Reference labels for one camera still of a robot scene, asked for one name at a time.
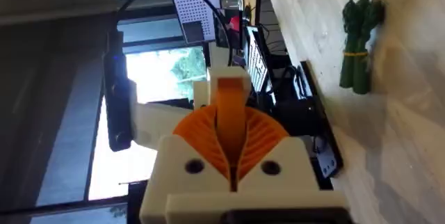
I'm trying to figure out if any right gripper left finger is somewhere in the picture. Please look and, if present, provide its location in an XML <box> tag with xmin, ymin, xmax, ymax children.
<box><xmin>138</xmin><ymin>104</ymin><xmax>233</xmax><ymax>224</ymax></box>

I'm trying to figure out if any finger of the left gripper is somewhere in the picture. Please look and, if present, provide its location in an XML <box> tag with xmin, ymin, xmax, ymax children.
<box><xmin>192</xmin><ymin>80</ymin><xmax>211</xmax><ymax>111</ymax></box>
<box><xmin>207</xmin><ymin>65</ymin><xmax>252</xmax><ymax>165</ymax></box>

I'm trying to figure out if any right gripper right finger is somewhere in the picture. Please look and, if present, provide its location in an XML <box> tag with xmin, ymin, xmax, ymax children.
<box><xmin>237</xmin><ymin>106</ymin><xmax>321</xmax><ymax>193</ymax></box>

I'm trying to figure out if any computer monitor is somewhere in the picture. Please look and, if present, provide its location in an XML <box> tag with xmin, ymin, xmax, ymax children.
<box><xmin>243</xmin><ymin>24</ymin><xmax>277</xmax><ymax>105</ymax></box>

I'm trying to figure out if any white dotted calibration board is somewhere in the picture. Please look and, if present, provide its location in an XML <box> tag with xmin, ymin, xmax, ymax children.
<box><xmin>168</xmin><ymin>0</ymin><xmax>223</xmax><ymax>46</ymax></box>

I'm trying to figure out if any green asparagus bundle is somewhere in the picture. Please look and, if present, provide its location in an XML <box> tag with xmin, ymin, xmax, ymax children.
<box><xmin>339</xmin><ymin>0</ymin><xmax>387</xmax><ymax>96</ymax></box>

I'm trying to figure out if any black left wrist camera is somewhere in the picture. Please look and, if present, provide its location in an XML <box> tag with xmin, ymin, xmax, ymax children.
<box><xmin>102</xmin><ymin>31</ymin><xmax>134</xmax><ymax>153</ymax></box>

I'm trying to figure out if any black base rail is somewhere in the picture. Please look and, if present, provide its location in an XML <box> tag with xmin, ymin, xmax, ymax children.
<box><xmin>298</xmin><ymin>60</ymin><xmax>346</xmax><ymax>180</ymax></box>

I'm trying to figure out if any window frame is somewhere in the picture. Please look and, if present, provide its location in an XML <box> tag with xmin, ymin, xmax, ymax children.
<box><xmin>0</xmin><ymin>0</ymin><xmax>213</xmax><ymax>218</ymax></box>

